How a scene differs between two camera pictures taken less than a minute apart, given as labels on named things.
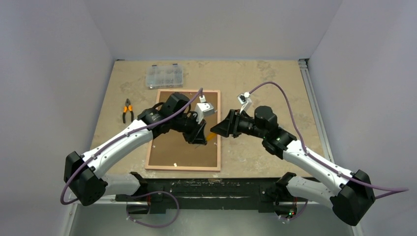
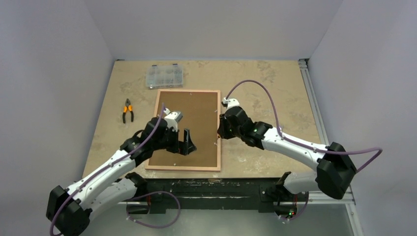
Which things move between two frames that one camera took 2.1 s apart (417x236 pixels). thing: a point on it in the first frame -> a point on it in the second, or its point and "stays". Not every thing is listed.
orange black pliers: (130, 107) stays
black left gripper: (196, 136) -> (183, 147)
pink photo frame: (172, 150) stays
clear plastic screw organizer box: (163, 76) stays
